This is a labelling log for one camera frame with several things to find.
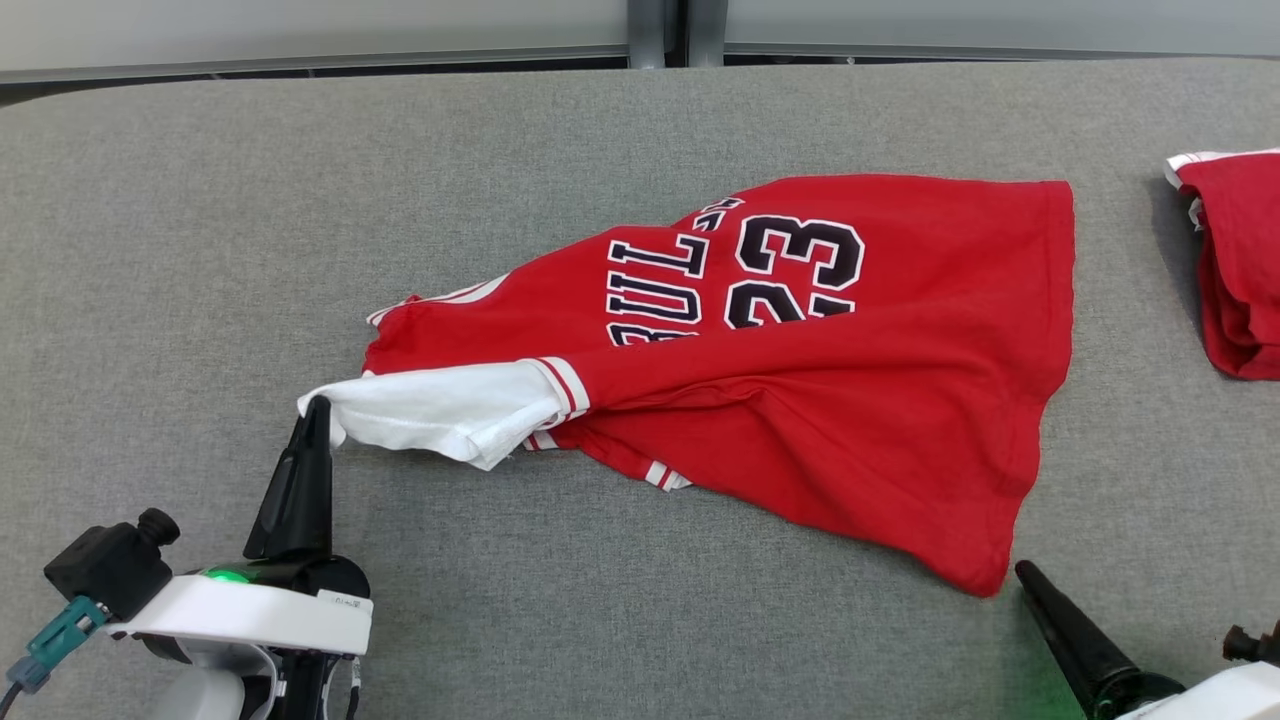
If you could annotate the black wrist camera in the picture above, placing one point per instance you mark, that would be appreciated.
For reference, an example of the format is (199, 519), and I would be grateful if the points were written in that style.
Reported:
(1250, 645)
(110, 565)

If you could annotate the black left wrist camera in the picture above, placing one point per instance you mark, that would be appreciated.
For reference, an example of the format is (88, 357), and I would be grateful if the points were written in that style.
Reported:
(110, 565)

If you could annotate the red white-trimmed shorts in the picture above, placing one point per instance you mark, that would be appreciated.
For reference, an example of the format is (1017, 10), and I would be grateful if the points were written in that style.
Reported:
(1240, 260)

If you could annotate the grey partition frame post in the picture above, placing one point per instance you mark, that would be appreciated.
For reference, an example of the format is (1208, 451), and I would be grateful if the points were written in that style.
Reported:
(647, 30)
(706, 30)

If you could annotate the red basketball jersey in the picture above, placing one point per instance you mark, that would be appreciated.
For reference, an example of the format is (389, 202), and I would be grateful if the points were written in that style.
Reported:
(850, 400)

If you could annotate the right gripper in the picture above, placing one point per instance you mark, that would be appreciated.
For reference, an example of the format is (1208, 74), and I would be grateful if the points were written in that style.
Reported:
(1220, 700)

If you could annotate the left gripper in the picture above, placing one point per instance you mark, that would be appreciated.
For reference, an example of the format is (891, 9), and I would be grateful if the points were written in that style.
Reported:
(260, 615)

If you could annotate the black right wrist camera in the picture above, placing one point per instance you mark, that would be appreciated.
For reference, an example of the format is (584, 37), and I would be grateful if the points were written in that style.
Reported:
(1250, 645)

